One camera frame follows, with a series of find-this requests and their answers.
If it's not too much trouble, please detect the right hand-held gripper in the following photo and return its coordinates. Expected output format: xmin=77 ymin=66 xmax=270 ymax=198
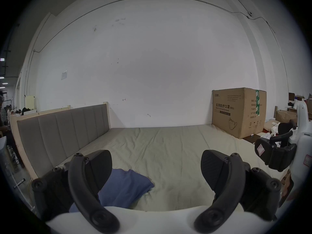
xmin=254 ymin=100 xmax=312 ymax=192

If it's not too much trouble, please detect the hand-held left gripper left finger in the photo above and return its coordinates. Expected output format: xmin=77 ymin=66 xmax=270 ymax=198
xmin=31 ymin=150 xmax=120 ymax=234

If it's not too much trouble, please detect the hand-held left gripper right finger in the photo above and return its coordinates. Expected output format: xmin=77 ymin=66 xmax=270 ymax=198
xmin=194 ymin=150 xmax=282 ymax=234

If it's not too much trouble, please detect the person's right hand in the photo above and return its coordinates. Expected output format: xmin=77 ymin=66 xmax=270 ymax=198
xmin=280 ymin=170 xmax=297 ymax=202

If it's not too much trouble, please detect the open cardboard carton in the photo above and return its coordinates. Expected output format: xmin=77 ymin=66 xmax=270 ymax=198
xmin=274 ymin=106 xmax=298 ymax=129

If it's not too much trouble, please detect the dark blue shirt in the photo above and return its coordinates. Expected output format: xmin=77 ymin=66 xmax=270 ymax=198
xmin=69 ymin=169 xmax=155 ymax=213

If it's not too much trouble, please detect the large printed cardboard carton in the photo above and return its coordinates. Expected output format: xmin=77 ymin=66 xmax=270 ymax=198
xmin=212 ymin=87 xmax=267 ymax=139

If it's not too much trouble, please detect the grey padded headboard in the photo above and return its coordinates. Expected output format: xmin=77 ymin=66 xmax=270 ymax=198
xmin=10 ymin=102 xmax=111 ymax=180

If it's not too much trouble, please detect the bed with pale green sheet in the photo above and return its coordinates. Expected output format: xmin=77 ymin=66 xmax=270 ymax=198
xmin=54 ymin=124 xmax=291 ymax=212

